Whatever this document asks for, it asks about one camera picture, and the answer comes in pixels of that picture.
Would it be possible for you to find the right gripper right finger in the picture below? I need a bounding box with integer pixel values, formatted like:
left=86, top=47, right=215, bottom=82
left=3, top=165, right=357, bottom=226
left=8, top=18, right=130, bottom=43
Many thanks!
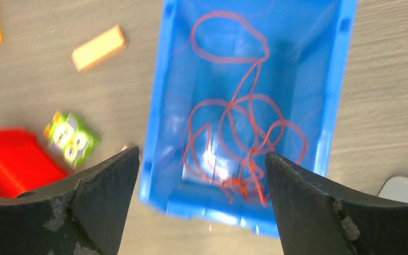
left=265, top=152, right=408, bottom=254

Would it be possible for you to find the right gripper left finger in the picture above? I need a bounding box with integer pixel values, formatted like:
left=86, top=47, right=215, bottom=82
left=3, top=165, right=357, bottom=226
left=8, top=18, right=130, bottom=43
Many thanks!
left=0, top=146, right=140, bottom=254

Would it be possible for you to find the orange wire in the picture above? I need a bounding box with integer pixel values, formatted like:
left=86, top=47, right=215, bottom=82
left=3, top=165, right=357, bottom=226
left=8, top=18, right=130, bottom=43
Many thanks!
left=183, top=10, right=308, bottom=208

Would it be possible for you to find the green small toy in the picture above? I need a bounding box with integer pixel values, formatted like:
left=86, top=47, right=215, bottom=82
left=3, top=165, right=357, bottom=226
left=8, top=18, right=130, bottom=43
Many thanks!
left=44, top=112, right=101, bottom=169

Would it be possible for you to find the red plastic bin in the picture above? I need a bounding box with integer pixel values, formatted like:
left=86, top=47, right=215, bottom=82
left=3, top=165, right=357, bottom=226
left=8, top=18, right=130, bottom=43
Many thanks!
left=0, top=129, right=67, bottom=198

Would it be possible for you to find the blue plastic bin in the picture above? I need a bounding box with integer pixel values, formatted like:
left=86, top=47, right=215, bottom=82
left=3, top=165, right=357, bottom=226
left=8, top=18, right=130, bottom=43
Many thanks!
left=138, top=1, right=357, bottom=238

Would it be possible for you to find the wooden block far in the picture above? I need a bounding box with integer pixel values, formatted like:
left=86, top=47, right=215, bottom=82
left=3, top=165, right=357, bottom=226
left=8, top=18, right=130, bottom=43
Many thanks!
left=71, top=25, right=126, bottom=72

